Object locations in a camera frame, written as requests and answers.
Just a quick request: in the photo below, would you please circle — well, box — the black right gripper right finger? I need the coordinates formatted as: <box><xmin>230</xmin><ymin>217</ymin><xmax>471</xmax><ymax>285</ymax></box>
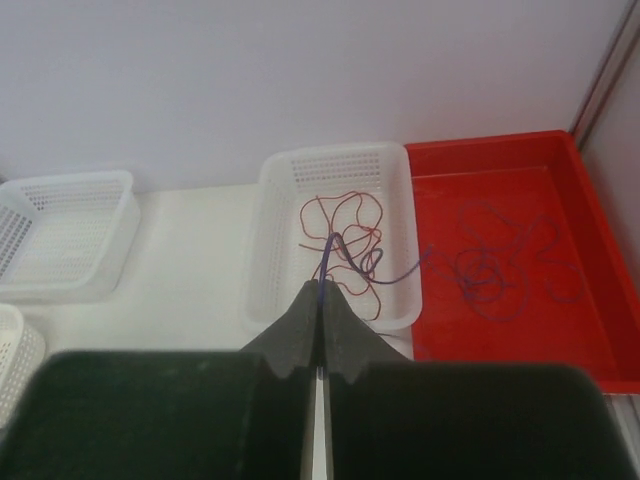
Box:
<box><xmin>319</xmin><ymin>281</ymin><xmax>638</xmax><ymax>479</ymax></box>

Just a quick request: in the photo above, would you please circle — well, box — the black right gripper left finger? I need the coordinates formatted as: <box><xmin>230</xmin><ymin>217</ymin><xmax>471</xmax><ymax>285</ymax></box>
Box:
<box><xmin>1</xmin><ymin>281</ymin><xmax>319</xmax><ymax>479</ymax></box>

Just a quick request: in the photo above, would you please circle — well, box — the purple wire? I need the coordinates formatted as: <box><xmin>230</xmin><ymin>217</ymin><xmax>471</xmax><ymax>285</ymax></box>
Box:
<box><xmin>429</xmin><ymin>200</ymin><xmax>586</xmax><ymax>324</ymax></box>
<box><xmin>317</xmin><ymin>232</ymin><xmax>434</xmax><ymax>306</ymax></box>

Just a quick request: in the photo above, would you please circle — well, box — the long red wire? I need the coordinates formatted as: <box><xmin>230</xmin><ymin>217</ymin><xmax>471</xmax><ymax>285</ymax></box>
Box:
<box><xmin>298</xmin><ymin>190</ymin><xmax>385</xmax><ymax>321</ymax></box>

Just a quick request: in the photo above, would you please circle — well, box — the white rectangular basket centre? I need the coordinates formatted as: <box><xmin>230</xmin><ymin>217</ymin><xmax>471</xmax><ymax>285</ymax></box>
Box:
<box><xmin>240</xmin><ymin>142</ymin><xmax>422</xmax><ymax>333</ymax></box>

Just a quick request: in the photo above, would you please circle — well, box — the white rectangular basket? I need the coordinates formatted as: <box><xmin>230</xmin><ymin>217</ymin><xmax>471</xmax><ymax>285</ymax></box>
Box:
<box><xmin>1</xmin><ymin>170</ymin><xmax>141</xmax><ymax>303</ymax></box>
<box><xmin>240</xmin><ymin>142</ymin><xmax>422</xmax><ymax>333</ymax></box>

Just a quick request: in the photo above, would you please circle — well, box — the red plastic tray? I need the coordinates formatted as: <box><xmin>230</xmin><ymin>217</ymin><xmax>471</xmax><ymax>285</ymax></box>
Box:
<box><xmin>407</xmin><ymin>130</ymin><xmax>639</xmax><ymax>394</ymax></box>

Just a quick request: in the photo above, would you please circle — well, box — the white oval basket left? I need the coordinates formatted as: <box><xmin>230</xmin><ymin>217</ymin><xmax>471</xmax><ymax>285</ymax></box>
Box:
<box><xmin>0</xmin><ymin>304</ymin><xmax>46</xmax><ymax>429</ymax></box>

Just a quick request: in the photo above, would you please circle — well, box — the white rectangular basket back left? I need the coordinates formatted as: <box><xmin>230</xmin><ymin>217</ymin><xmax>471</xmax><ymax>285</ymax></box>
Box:
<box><xmin>1</xmin><ymin>170</ymin><xmax>141</xmax><ymax>303</ymax></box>

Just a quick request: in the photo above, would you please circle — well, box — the aluminium corner post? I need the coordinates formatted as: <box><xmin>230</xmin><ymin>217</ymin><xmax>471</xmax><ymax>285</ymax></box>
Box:
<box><xmin>569</xmin><ymin>0</ymin><xmax>639</xmax><ymax>149</ymax></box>

